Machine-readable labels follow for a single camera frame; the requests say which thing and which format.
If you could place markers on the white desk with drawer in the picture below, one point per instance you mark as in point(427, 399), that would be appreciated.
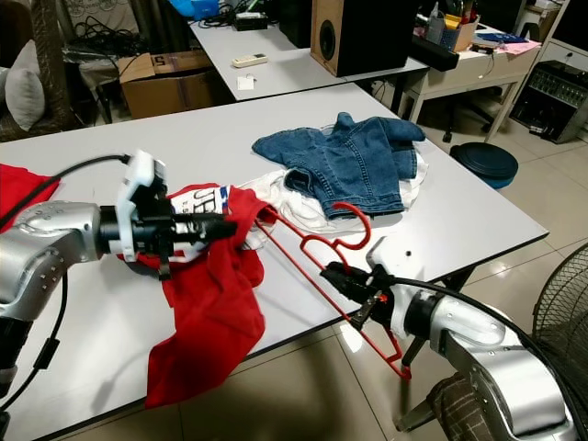
point(478, 69)

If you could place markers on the black audio mixer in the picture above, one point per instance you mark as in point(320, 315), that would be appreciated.
point(551, 101)

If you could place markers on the red garment with plaid trim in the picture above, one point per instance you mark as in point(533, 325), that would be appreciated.
point(23, 188)

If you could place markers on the small black device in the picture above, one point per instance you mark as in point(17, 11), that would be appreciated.
point(250, 22)

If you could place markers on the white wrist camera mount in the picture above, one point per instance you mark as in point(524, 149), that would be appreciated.
point(400, 299)
point(142, 175)

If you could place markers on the white office table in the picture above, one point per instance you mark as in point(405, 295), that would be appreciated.
point(285, 73)

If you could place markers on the wooden black loudspeaker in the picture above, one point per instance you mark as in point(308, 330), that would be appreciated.
point(377, 37)

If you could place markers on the dark blue round stool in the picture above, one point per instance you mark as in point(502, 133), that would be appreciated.
point(485, 163)

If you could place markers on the red plastic clothes hanger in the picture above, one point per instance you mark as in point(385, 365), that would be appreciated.
point(367, 228)

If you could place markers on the small white paper tag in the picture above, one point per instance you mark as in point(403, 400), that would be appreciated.
point(245, 83)

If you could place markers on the blue denim jacket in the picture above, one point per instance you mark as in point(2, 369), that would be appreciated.
point(349, 165)

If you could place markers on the dark rattan chair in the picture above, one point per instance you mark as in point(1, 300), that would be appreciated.
point(60, 73)

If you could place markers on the bright blue bag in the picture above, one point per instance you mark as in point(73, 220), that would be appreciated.
point(193, 8)

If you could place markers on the plaid cushioned metal chair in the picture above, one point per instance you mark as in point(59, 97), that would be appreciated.
point(450, 409)

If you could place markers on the brown cardboard box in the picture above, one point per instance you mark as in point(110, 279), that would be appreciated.
point(165, 92)

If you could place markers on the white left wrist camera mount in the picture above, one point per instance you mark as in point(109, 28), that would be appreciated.
point(142, 175)

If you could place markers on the black soundbar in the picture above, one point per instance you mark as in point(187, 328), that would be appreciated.
point(436, 53)

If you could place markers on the white remote control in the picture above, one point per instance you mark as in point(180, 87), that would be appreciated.
point(250, 60)

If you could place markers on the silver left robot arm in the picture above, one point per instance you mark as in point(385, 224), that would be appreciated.
point(55, 248)

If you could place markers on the red printed t-shirt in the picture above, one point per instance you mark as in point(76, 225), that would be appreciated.
point(211, 312)

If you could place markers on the pen holder with pens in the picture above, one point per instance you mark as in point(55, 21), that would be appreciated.
point(455, 35)

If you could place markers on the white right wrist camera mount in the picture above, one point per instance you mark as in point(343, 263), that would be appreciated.
point(400, 299)

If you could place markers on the grey pillow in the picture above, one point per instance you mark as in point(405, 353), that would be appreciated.
point(26, 96)

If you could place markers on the white t-shirt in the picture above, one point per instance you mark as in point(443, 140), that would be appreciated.
point(280, 188)

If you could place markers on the pink paper sheet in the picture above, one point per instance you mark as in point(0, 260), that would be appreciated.
point(519, 46)

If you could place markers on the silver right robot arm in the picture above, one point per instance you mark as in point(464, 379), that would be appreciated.
point(505, 386)

